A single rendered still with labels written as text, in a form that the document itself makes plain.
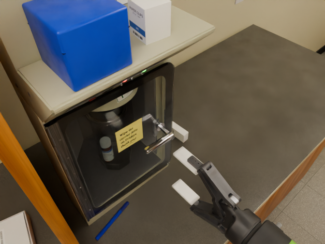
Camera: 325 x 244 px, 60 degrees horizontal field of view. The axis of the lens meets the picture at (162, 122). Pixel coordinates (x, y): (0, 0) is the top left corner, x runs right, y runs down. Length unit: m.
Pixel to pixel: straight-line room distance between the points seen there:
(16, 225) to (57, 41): 0.68
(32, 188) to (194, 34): 0.37
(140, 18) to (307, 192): 1.95
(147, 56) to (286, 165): 0.75
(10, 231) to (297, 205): 1.74
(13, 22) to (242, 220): 0.51
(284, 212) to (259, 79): 1.03
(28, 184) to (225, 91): 0.97
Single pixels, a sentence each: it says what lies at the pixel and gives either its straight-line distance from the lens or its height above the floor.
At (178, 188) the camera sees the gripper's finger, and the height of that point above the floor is 1.13.
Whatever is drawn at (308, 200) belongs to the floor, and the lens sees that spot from 2.22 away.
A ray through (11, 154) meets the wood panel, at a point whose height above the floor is 1.45.
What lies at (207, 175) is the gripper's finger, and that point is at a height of 1.29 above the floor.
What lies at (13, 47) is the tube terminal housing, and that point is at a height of 1.54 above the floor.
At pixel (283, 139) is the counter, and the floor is 0.94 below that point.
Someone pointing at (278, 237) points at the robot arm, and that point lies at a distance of 0.59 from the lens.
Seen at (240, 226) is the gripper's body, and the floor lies 1.23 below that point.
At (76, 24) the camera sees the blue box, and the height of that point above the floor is 1.60.
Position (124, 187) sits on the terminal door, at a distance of 0.85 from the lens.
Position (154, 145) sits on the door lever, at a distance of 0.70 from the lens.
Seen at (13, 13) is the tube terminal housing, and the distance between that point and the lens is 0.45.
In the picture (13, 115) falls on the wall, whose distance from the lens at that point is 1.08.
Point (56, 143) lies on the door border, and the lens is 0.58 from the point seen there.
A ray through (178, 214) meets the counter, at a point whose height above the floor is 0.94.
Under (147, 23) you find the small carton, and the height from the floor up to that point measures 1.55.
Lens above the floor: 1.76
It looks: 47 degrees down
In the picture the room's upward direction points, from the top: straight up
